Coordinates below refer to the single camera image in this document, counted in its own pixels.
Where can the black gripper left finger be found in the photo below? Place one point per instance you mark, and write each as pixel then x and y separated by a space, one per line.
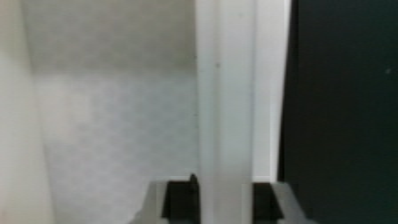
pixel 179 201

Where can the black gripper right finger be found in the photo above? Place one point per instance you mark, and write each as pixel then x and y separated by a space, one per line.
pixel 275 206

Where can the white cabinet body box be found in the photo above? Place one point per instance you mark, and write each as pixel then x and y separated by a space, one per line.
pixel 140 92

